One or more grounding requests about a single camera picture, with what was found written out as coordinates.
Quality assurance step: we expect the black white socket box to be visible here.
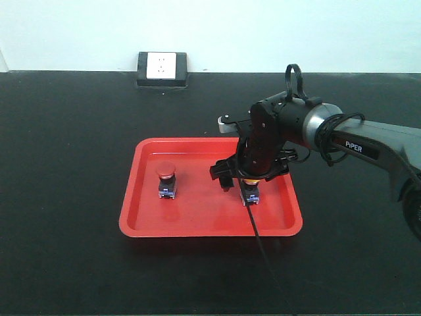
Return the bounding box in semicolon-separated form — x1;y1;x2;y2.
136;52;188;88

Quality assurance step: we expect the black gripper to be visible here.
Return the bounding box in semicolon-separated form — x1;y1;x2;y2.
209;136;289;192

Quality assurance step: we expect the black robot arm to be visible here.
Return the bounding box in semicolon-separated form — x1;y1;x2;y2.
210;92;420;238

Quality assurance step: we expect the black camera cable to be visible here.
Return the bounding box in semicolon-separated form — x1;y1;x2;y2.
235;138;299;316

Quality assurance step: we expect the yellow mushroom push button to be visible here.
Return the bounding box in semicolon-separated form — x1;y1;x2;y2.
241;179;260;205

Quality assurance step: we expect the red plastic tray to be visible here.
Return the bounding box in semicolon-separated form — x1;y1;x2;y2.
119;138;303;238

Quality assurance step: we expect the red mushroom push button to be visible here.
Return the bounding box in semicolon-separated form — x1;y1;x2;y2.
155;161;177;199

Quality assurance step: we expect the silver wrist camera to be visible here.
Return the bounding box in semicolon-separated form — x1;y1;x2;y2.
217;115;239;134

